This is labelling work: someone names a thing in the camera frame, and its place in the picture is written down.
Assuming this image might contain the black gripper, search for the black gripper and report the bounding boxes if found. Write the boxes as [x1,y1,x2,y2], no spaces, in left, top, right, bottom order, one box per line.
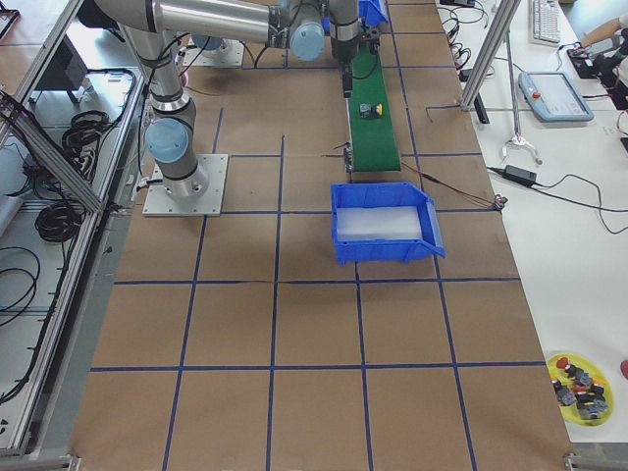
[330,19,380,98]

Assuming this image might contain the yellow push button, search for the yellow push button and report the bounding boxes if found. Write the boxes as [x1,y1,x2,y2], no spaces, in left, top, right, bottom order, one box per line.
[358,103,384,120]

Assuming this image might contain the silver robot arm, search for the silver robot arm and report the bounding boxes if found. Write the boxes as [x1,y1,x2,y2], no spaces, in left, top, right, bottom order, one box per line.
[98,1,363,199]

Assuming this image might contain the yellow plate of buttons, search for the yellow plate of buttons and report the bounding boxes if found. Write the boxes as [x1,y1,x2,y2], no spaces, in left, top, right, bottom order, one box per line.
[546,352,614,427]

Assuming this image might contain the left blue plastic bin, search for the left blue plastic bin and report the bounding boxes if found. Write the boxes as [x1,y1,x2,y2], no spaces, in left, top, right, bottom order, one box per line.
[358,0,389,26]

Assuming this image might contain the blue plastic bin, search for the blue plastic bin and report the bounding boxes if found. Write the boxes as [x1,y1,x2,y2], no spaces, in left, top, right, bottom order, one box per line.
[358,0,389,26]
[331,182,446,264]

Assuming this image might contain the green conveyor belt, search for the green conveyor belt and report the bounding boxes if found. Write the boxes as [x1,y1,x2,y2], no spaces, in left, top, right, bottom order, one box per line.
[343,26,400,173]

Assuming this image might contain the white foam pad right bin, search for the white foam pad right bin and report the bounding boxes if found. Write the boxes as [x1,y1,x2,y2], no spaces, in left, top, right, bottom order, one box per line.
[336,206,422,241]

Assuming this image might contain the right blue plastic bin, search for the right blue plastic bin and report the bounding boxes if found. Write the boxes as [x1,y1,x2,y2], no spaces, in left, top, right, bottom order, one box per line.
[331,182,446,264]

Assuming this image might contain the white keyboard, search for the white keyboard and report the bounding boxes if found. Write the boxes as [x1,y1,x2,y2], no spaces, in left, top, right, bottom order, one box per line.
[528,0,561,47]

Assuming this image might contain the teach pendant tablet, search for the teach pendant tablet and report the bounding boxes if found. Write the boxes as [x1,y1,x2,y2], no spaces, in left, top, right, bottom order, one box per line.
[518,72,594,123]

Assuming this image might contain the black power adapter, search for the black power adapter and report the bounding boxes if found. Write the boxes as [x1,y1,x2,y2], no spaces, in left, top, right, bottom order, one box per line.
[502,165,537,187]

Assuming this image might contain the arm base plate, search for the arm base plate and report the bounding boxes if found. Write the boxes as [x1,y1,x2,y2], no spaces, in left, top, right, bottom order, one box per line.
[142,154,229,217]
[183,34,244,69]

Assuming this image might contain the black handle bar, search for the black handle bar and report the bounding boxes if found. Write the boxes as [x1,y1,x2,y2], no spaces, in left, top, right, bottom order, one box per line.
[473,93,491,125]

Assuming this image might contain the aluminium frame post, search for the aluminium frame post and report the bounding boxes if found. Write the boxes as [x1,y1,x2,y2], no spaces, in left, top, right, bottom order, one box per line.
[460,0,520,111]

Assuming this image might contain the red black wire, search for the red black wire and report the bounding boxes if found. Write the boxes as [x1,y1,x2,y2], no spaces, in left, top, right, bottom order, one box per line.
[400,164,506,212]

